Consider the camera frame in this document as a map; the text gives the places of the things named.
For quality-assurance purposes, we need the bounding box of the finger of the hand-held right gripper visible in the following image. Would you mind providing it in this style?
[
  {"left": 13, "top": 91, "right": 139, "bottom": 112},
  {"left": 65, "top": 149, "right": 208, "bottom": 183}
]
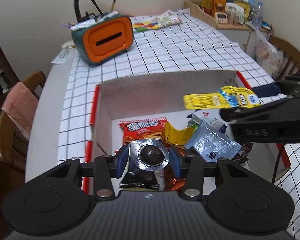
[
  {"left": 252, "top": 73, "right": 300, "bottom": 101},
  {"left": 219, "top": 97, "right": 300, "bottom": 125}
]

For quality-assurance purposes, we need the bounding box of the red cardboard box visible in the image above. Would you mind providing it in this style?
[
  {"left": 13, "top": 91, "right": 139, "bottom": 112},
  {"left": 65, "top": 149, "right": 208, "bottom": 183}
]
[{"left": 81, "top": 70, "right": 292, "bottom": 195}]

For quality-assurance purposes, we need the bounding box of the white blue snack packet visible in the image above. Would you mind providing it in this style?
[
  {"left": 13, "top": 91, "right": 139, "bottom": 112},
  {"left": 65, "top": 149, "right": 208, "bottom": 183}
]
[{"left": 191, "top": 110, "right": 228, "bottom": 137}]

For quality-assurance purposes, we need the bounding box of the white cabinet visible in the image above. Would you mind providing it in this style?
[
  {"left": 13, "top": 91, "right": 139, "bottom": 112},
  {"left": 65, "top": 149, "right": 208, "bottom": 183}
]
[{"left": 219, "top": 27, "right": 268, "bottom": 58}]

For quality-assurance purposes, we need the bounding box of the orange juice bottle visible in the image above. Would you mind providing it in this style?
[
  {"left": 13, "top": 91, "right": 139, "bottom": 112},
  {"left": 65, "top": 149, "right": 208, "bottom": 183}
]
[{"left": 202, "top": 0, "right": 214, "bottom": 15}]

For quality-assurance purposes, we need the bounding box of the checkered white tablecloth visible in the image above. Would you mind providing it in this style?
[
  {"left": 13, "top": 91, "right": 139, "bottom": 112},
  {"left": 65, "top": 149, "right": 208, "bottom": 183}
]
[{"left": 57, "top": 8, "right": 300, "bottom": 240}]

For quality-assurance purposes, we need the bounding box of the silver desk lamp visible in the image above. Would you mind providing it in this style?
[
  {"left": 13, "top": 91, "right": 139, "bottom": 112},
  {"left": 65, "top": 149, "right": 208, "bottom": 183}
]
[{"left": 74, "top": 0, "right": 117, "bottom": 22}]

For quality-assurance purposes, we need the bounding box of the dark red foil snack packet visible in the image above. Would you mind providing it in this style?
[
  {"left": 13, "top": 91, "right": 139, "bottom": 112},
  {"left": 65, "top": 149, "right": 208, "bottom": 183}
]
[{"left": 230, "top": 142, "right": 253, "bottom": 165}]

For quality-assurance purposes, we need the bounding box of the pink towel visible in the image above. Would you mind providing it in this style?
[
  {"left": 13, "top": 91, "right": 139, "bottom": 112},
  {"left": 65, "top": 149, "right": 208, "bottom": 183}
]
[{"left": 1, "top": 81, "right": 39, "bottom": 140}]

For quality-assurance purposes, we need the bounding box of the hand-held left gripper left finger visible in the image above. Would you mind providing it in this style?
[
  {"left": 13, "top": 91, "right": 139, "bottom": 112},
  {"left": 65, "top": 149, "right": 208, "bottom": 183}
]
[{"left": 47, "top": 145, "right": 128, "bottom": 201}]

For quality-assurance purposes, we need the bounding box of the brown jar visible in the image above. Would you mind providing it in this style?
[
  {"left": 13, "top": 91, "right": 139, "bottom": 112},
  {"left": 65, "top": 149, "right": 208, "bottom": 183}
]
[{"left": 213, "top": 0, "right": 227, "bottom": 14}]

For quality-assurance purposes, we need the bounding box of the wooden organizer tray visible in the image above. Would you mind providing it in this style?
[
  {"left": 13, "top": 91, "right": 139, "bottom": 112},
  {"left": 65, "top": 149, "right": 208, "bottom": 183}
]
[{"left": 184, "top": 0, "right": 250, "bottom": 30}]

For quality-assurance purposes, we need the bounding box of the black snack packet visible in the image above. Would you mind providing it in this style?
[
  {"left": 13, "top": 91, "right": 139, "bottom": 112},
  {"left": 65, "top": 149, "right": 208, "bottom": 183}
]
[{"left": 119, "top": 159, "right": 160, "bottom": 189}]

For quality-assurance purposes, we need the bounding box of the orange green tissue box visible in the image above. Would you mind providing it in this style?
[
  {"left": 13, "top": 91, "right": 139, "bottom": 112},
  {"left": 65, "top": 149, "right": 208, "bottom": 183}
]
[{"left": 71, "top": 14, "right": 134, "bottom": 65}]

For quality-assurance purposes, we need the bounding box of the white marker pen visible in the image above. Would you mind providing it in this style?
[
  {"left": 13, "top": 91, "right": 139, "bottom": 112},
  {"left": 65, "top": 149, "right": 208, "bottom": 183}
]
[
  {"left": 97, "top": 12, "right": 118, "bottom": 20},
  {"left": 71, "top": 19, "right": 95, "bottom": 30}
]

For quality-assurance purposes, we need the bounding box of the plastic wrapped jar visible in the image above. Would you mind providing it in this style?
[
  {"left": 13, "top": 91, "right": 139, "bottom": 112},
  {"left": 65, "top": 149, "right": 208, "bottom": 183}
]
[{"left": 225, "top": 2, "right": 244, "bottom": 25}]

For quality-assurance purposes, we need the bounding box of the mustard yellow snack packet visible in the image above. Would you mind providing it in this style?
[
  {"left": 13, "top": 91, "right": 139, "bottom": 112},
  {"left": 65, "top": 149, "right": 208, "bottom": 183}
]
[{"left": 164, "top": 122, "right": 194, "bottom": 145}]

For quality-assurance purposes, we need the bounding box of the clear plastic bag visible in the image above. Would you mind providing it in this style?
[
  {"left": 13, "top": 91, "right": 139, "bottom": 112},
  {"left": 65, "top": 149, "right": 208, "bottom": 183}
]
[{"left": 255, "top": 29, "right": 284, "bottom": 78}]

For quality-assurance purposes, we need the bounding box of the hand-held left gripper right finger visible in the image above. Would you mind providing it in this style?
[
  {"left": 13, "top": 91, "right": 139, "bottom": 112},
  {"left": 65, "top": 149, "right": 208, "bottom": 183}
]
[{"left": 169, "top": 146, "right": 250, "bottom": 201}]

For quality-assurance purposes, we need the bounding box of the orange foil snack packet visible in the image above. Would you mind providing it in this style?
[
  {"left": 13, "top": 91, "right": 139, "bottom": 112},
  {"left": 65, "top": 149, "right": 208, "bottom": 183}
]
[{"left": 162, "top": 146, "right": 190, "bottom": 192}]

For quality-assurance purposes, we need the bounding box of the colourful printed packet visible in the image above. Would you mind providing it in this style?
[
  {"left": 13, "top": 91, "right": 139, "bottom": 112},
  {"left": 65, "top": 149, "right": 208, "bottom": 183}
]
[{"left": 131, "top": 10, "right": 183, "bottom": 33}]

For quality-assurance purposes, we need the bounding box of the clear water bottle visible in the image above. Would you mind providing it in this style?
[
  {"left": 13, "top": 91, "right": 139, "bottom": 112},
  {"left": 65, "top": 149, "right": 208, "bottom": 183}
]
[{"left": 251, "top": 2, "right": 263, "bottom": 29}]

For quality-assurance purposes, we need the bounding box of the yellow blue snack packet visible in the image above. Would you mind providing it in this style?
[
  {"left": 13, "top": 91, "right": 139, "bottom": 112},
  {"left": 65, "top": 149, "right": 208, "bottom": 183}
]
[{"left": 183, "top": 86, "right": 261, "bottom": 110}]

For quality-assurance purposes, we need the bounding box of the red chip snack packet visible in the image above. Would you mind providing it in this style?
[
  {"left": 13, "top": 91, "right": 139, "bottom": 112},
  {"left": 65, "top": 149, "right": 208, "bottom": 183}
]
[{"left": 119, "top": 117, "right": 168, "bottom": 144}]

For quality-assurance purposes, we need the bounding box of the light blue snack packet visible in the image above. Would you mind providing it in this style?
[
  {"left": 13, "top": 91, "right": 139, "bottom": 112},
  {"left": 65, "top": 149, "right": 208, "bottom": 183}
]
[{"left": 184, "top": 119, "right": 242, "bottom": 164}]

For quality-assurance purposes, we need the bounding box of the white timer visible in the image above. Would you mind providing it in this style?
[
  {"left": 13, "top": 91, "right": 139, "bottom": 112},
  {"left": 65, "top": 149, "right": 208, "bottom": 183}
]
[{"left": 214, "top": 12, "right": 228, "bottom": 24}]

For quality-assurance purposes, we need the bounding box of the black cable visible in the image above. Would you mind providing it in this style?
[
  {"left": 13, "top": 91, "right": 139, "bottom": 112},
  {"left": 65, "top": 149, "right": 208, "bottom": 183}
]
[{"left": 272, "top": 144, "right": 286, "bottom": 184}]

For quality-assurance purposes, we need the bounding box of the yellow container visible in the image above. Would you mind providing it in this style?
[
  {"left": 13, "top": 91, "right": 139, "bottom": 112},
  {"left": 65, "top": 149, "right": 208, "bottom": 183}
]
[{"left": 234, "top": 0, "right": 252, "bottom": 18}]

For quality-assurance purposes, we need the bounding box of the wooden chair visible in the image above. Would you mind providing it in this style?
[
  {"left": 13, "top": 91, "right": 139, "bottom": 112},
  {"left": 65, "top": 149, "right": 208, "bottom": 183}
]
[
  {"left": 0, "top": 70, "right": 47, "bottom": 173},
  {"left": 269, "top": 35, "right": 300, "bottom": 80}
]

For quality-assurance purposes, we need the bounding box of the white paper packet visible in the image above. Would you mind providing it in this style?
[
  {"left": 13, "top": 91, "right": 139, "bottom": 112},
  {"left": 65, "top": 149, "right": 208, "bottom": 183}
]
[{"left": 51, "top": 40, "right": 77, "bottom": 64}]

